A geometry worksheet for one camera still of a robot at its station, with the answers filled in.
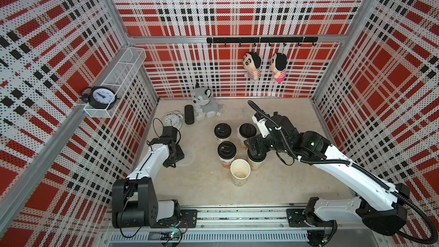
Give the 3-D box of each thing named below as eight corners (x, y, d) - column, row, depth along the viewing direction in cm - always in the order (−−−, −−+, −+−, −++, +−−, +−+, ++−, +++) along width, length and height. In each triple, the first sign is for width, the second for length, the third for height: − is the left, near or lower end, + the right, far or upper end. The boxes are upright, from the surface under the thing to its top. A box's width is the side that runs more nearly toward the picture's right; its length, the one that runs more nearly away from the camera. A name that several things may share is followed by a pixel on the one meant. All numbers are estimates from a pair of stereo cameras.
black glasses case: (186, 125, 109) (185, 122, 107) (185, 108, 119) (184, 105, 117) (194, 123, 110) (194, 121, 108) (193, 106, 120) (192, 104, 117)
